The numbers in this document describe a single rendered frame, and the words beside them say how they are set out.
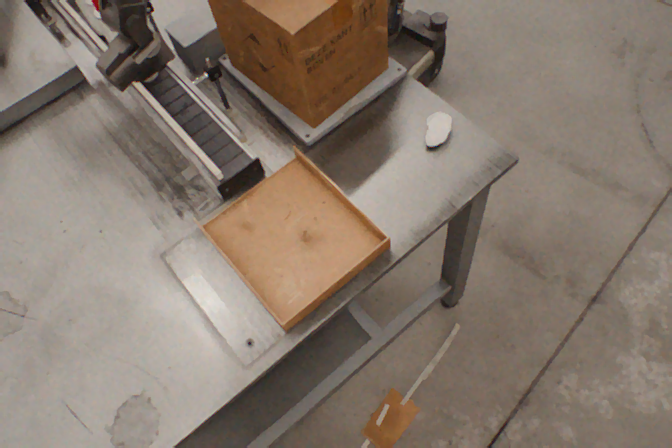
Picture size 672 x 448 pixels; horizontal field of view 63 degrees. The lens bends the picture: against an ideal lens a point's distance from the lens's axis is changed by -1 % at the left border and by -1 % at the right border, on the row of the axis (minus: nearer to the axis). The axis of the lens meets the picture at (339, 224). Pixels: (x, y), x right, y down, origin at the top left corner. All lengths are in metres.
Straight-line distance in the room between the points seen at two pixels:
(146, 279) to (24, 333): 0.25
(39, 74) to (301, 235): 0.80
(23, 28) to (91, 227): 0.66
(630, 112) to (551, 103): 0.30
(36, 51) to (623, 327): 1.90
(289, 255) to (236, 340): 0.19
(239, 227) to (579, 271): 1.28
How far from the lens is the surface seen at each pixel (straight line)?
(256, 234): 1.13
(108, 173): 1.35
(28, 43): 1.68
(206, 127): 1.26
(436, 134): 1.20
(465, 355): 1.88
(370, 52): 1.24
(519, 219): 2.10
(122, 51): 1.15
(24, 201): 1.41
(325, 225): 1.11
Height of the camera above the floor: 1.80
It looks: 61 degrees down
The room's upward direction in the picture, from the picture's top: 12 degrees counter-clockwise
